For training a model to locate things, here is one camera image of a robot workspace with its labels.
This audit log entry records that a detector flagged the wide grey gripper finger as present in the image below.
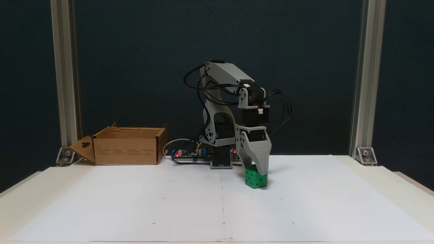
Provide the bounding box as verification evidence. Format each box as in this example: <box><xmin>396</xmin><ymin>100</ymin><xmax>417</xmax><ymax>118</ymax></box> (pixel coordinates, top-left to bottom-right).
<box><xmin>244</xmin><ymin>139</ymin><xmax>272</xmax><ymax>176</ymax></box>

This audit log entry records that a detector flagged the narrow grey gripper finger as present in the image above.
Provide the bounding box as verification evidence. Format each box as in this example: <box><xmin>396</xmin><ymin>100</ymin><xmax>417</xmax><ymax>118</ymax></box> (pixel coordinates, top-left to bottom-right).
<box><xmin>236</xmin><ymin>128</ymin><xmax>255</xmax><ymax>168</ymax></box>

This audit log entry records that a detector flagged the white cable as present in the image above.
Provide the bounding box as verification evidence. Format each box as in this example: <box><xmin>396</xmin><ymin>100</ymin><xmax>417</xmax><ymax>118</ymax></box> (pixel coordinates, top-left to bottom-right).
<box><xmin>162</xmin><ymin>136</ymin><xmax>192</xmax><ymax>157</ymax></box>

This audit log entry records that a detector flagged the brown cardboard box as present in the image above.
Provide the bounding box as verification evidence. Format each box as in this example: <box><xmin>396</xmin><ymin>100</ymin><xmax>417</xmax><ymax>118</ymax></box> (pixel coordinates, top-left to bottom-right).
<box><xmin>69</xmin><ymin>122</ymin><xmax>169</xmax><ymax>166</ymax></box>

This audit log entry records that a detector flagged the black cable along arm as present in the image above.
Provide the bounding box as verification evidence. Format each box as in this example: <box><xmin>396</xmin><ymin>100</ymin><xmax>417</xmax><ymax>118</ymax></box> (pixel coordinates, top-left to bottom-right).
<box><xmin>201</xmin><ymin>76</ymin><xmax>213</xmax><ymax>144</ymax></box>

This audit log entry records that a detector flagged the black three-wire gripper cable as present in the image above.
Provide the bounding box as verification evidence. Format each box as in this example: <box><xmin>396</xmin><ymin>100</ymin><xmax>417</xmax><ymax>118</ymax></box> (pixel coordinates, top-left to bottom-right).
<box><xmin>262</xmin><ymin>89</ymin><xmax>293</xmax><ymax>137</ymax></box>

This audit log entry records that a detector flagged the black three-wire arm cable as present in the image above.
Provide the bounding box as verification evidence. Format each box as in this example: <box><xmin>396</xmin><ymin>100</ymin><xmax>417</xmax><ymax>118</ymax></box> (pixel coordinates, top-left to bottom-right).
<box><xmin>183</xmin><ymin>64</ymin><xmax>245</xmax><ymax>106</ymax></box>

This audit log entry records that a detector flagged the circuit board with red LED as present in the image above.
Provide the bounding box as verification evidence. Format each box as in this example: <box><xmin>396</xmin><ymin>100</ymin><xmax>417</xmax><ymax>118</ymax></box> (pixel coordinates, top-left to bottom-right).
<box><xmin>171</xmin><ymin>148</ymin><xmax>210</xmax><ymax>161</ymax></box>

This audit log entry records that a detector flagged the aluminium profile post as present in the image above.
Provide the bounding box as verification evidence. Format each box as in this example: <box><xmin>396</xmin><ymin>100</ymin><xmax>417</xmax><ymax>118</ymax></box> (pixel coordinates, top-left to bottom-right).
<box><xmin>349</xmin><ymin>0</ymin><xmax>387</xmax><ymax>160</ymax></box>
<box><xmin>51</xmin><ymin>0</ymin><xmax>82</xmax><ymax>148</ymax></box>

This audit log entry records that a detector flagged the metal corner bracket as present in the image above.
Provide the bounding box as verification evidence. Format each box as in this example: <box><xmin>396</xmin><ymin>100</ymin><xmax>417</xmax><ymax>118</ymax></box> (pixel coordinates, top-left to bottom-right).
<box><xmin>56</xmin><ymin>146</ymin><xmax>76</xmax><ymax>167</ymax></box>
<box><xmin>356</xmin><ymin>146</ymin><xmax>378</xmax><ymax>167</ymax></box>

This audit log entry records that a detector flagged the green die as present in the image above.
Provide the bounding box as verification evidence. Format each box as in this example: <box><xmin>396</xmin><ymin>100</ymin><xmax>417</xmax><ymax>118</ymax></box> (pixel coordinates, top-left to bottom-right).
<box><xmin>245</xmin><ymin>165</ymin><xmax>268</xmax><ymax>189</ymax></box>

